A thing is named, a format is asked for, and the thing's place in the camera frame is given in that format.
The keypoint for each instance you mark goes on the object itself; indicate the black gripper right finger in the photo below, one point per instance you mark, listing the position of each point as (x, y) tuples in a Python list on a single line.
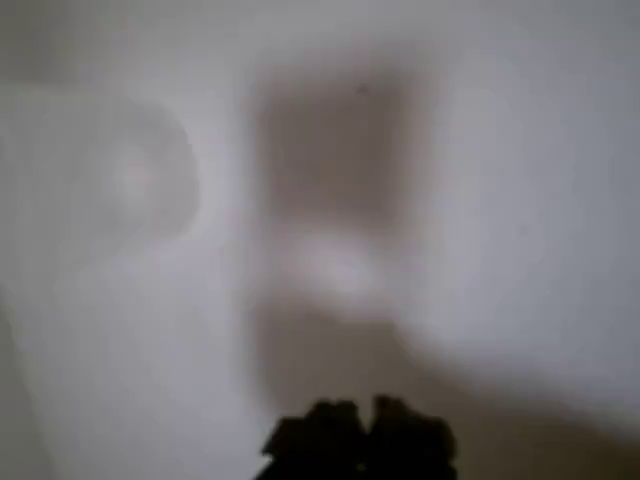
[(410, 445)]

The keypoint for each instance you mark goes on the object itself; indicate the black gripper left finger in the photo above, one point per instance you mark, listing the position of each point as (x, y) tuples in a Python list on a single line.
[(320, 445)]

